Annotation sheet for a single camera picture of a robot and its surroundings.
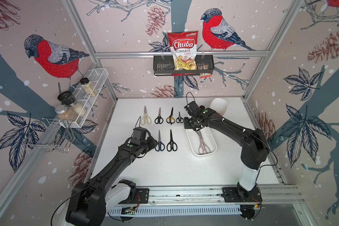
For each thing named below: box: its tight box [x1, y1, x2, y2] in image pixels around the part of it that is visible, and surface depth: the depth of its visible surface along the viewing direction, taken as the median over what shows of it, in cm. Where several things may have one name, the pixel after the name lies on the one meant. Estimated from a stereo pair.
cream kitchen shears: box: [141, 105, 153, 125], surface depth 109 cm
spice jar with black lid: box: [79, 77, 98, 97], surface depth 76 cm
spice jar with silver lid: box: [54, 104, 79, 122], surface depth 62 cm
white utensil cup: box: [209, 97, 228, 117], surface depth 100 cm
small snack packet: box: [197, 64, 212, 79], surface depth 92 cm
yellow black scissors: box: [166, 106, 176, 125], surface depth 109 cm
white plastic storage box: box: [185, 126, 218, 157], surface depth 94 cm
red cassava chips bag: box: [167, 30, 199, 76], surface depth 85 cm
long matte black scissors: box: [166, 129, 178, 152], surface depth 94 cm
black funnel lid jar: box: [57, 90, 87, 117], surface depth 65 cm
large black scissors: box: [154, 107, 164, 124], surface depth 109 cm
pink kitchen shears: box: [195, 130, 210, 154], surface depth 93 cm
